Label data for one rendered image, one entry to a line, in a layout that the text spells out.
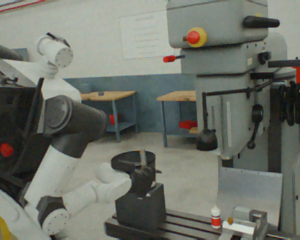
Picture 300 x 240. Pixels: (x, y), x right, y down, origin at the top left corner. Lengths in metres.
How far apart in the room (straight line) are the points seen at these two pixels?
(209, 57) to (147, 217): 0.79
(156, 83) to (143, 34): 0.97
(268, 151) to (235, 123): 0.52
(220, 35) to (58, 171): 0.61
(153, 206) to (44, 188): 0.71
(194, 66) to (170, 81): 4.97
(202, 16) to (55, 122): 0.54
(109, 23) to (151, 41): 1.05
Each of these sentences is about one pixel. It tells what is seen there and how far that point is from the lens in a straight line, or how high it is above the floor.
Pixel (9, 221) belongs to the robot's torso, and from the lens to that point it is 1.16.
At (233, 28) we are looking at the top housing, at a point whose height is 1.77.
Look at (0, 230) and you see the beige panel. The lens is 2.68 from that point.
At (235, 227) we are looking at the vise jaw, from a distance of 1.35.
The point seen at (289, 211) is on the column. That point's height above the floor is 0.86.
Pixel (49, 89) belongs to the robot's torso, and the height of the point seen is 1.66.
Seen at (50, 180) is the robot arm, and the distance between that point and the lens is 0.87.
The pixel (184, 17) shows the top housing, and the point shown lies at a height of 1.82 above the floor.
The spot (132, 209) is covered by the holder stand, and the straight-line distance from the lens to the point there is 1.55.
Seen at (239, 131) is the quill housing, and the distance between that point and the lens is 1.18.
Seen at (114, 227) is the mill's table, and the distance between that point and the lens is 1.64.
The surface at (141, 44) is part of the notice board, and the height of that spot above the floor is 1.79.
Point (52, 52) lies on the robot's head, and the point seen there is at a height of 1.76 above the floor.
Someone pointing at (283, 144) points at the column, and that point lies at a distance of 1.64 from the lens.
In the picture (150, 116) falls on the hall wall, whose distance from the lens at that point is 6.47.
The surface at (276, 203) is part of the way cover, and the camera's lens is 1.69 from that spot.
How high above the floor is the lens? 1.75
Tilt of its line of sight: 13 degrees down
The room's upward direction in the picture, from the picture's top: 6 degrees counter-clockwise
